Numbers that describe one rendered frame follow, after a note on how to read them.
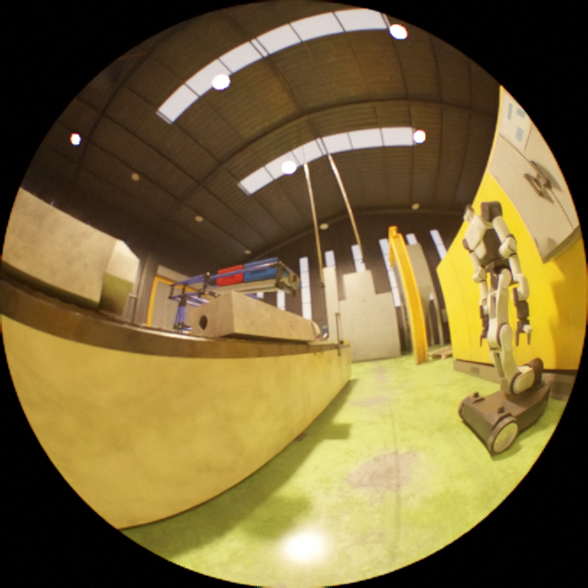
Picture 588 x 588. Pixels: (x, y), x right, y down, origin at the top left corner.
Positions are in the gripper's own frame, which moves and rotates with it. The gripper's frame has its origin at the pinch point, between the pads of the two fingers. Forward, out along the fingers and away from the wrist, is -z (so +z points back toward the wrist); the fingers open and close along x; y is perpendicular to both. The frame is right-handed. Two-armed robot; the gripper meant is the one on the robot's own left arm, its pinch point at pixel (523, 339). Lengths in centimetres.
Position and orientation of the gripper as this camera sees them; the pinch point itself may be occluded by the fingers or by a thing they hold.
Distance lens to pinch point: 117.8
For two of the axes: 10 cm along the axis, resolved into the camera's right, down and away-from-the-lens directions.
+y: -4.8, -2.6, -8.4
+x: -8.7, -0.1, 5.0
